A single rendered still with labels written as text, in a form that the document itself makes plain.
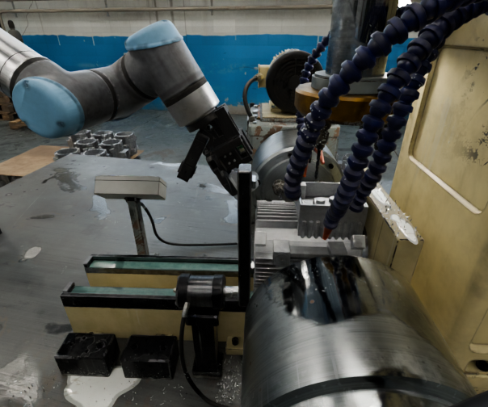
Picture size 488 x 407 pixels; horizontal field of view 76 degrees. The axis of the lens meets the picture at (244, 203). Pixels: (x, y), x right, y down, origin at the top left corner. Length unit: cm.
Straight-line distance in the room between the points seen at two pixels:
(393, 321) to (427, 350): 4
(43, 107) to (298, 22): 566
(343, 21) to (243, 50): 570
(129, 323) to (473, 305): 65
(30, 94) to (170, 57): 21
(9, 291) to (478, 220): 108
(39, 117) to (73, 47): 715
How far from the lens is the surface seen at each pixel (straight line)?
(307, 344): 34
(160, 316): 74
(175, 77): 58
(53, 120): 55
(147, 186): 85
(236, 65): 625
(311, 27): 605
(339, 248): 59
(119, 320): 78
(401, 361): 33
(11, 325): 98
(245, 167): 44
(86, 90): 58
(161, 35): 59
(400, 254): 54
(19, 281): 110
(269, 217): 60
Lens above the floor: 142
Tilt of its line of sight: 29 degrees down
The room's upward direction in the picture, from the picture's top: straight up
